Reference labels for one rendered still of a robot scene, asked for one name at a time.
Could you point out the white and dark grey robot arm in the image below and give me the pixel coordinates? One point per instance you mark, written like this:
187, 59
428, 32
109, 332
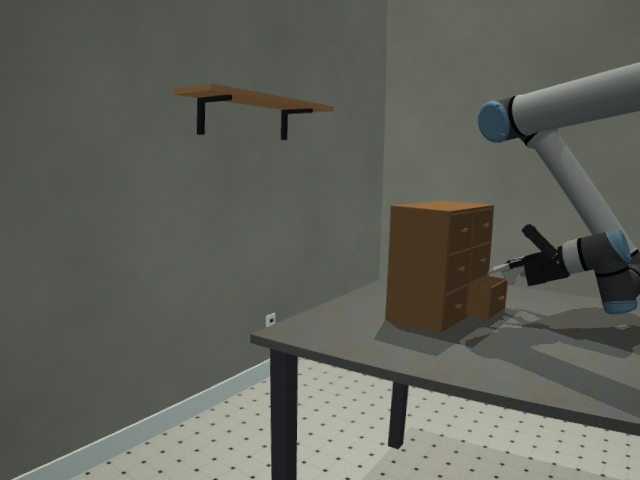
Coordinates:
607, 94

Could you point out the brown wooden chest of drawers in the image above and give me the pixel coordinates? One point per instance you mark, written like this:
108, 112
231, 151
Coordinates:
417, 262

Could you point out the brown wooden drawer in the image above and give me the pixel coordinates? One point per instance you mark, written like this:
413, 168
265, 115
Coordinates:
453, 306
482, 225
484, 302
479, 263
456, 275
459, 237

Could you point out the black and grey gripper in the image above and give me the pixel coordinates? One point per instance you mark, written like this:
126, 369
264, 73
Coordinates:
546, 269

